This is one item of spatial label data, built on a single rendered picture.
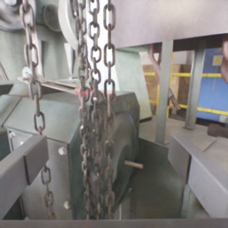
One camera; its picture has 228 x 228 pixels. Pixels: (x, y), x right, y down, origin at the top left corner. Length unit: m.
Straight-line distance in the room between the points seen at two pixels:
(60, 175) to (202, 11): 0.65
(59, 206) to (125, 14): 0.80
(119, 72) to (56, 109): 0.62
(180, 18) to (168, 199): 0.76
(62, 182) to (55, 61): 1.09
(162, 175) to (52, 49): 1.13
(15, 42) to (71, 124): 1.00
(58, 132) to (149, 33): 0.57
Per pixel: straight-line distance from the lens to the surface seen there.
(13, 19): 1.20
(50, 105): 0.45
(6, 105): 0.59
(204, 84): 3.33
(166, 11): 0.75
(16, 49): 1.30
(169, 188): 0.85
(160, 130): 0.75
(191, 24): 0.69
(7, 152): 0.53
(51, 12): 1.36
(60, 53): 1.40
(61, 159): 0.38
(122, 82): 0.97
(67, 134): 0.36
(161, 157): 0.79
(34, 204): 0.56
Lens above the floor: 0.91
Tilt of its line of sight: 15 degrees down
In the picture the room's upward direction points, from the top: straight up
